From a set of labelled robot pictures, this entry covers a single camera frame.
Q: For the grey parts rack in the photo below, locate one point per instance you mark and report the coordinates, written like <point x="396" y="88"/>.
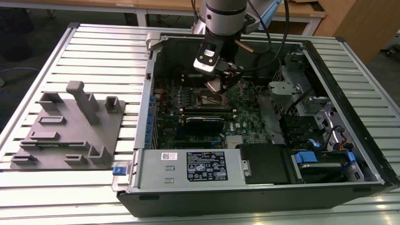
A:
<point x="72" y="131"/>

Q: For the black PC case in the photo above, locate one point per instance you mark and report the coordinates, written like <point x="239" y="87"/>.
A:
<point x="219" y="204"/>

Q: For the copper rod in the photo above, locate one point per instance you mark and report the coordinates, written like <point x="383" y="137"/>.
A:
<point x="245" y="47"/>

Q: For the silver CPU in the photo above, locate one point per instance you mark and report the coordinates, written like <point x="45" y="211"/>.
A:
<point x="213" y="85"/>

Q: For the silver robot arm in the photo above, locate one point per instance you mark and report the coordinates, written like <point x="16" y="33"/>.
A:
<point x="221" y="14"/>

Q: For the blue plastic latch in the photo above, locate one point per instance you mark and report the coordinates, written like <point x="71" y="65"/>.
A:
<point x="119" y="171"/>

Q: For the black hard disk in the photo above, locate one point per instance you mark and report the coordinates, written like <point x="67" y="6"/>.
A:
<point x="321" y="174"/>

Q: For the pale blue teach pendant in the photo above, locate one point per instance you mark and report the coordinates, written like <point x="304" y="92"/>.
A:
<point x="269" y="10"/>

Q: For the silver metal disk bay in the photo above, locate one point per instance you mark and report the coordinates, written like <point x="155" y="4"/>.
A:
<point x="283" y="90"/>

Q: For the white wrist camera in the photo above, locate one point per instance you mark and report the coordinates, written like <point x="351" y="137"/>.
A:
<point x="204" y="66"/>

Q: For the black plastic drive bracket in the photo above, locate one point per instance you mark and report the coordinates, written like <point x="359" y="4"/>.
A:
<point x="296" y="127"/>

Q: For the silver chipset heatsink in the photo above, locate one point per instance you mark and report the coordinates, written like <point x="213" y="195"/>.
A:
<point x="233" y="140"/>

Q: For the black graphics card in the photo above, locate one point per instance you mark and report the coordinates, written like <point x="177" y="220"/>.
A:
<point x="204" y="127"/>

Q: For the grey power supply unit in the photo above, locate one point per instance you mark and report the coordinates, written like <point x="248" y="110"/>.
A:
<point x="152" y="173"/>

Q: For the blue disk carrier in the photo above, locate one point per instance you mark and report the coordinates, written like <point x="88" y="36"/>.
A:
<point x="304" y="157"/>

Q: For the black chair base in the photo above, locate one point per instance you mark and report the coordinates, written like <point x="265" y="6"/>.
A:
<point x="393" y="50"/>

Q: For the CPU socket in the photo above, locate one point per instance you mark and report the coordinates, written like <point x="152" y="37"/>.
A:
<point x="209" y="100"/>

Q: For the black office chair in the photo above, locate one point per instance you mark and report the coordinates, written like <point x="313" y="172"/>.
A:
<point x="16" y="30"/>

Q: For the metal locking lever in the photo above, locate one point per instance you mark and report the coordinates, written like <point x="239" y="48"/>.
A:
<point x="193" y="83"/>
<point x="236" y="99"/>

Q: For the grey case latch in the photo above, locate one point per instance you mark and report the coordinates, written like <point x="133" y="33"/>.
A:
<point x="152" y="39"/>

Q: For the green motherboard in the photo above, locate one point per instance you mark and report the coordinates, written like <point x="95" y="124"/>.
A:
<point x="249" y="122"/>

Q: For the wooden cabinet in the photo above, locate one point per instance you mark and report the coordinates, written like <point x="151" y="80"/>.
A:
<point x="368" y="23"/>

